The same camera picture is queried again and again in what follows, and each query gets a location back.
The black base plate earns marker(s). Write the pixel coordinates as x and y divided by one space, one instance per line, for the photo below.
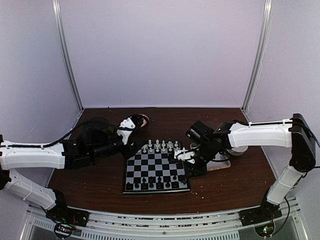
66 226
262 220

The aluminium corner post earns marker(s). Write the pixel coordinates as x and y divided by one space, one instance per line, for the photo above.
257 64
65 53

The red patterned bowl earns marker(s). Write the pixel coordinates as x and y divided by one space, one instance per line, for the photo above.
141 121

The black and white chessboard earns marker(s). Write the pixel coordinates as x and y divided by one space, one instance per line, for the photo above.
153 160

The black chess knight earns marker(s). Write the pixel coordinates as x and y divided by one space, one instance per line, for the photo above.
144 186

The right aluminium corner post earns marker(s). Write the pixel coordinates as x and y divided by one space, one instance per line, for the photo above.
257 64

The white ceramic bowl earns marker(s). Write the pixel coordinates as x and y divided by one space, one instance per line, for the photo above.
237 151

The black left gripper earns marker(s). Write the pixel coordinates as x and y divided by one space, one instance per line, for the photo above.
131 149

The left aluminium corner post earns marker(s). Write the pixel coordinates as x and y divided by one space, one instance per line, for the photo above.
65 53

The wooden rimmed metal tray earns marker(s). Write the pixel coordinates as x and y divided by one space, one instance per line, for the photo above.
220 162

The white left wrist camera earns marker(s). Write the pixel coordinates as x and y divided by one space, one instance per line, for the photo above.
126 127

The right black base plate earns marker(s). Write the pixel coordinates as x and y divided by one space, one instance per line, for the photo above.
262 220

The black chess bishop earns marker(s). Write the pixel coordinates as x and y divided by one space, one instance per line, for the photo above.
168 185
175 185

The black chess king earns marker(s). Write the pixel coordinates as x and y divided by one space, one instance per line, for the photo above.
159 185

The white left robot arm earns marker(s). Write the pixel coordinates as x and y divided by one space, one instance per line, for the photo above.
34 155

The aluminium front rail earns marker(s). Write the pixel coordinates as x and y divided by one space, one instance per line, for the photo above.
219 225

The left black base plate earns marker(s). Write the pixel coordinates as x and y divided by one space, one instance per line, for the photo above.
66 226

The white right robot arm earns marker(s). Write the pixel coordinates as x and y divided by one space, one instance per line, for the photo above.
291 137

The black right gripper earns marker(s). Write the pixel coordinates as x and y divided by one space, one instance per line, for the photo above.
198 171

